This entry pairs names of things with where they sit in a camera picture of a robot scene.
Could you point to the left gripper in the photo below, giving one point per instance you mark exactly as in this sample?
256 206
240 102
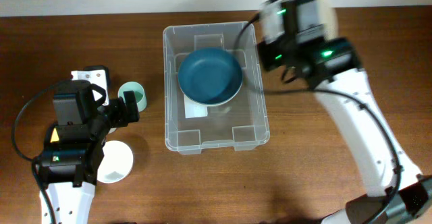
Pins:
122 117

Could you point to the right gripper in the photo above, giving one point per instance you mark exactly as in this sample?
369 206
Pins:
264 59

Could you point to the clear plastic storage bin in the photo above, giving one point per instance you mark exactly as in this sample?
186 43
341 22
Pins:
241 123

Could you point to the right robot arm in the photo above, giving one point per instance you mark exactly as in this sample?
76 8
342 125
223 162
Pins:
295 37

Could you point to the mint green plastic cup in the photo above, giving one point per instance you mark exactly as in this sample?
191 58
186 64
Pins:
139 93

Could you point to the white label in bin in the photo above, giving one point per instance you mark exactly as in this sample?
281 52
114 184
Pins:
193 109

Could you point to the cream plate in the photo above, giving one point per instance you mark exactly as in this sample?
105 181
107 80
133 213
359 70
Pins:
328 17
210 94

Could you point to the grey plastic cup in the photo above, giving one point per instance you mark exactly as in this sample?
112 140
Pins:
112 130

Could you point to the dark blue plate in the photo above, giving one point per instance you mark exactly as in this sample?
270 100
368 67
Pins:
210 65

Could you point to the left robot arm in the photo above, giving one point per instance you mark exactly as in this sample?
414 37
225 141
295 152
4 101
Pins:
66 170

